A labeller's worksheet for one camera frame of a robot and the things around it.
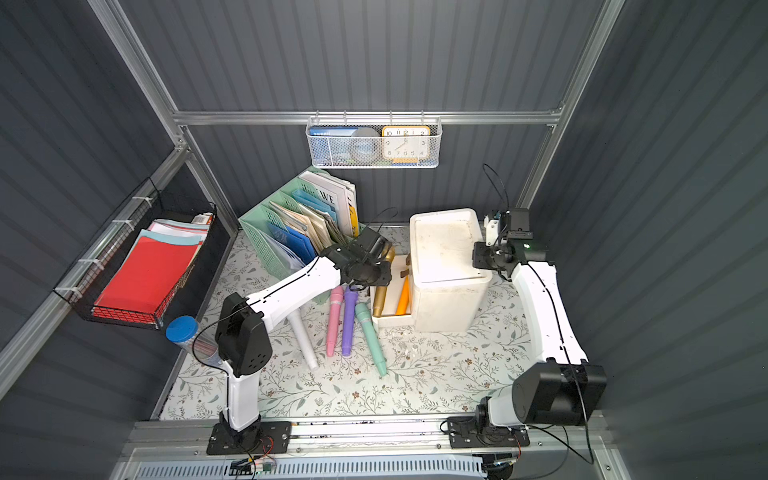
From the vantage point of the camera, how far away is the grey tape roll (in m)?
0.86

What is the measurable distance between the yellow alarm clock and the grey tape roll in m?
0.02

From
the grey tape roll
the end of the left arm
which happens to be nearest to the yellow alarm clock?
the grey tape roll

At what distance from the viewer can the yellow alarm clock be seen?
89 cm
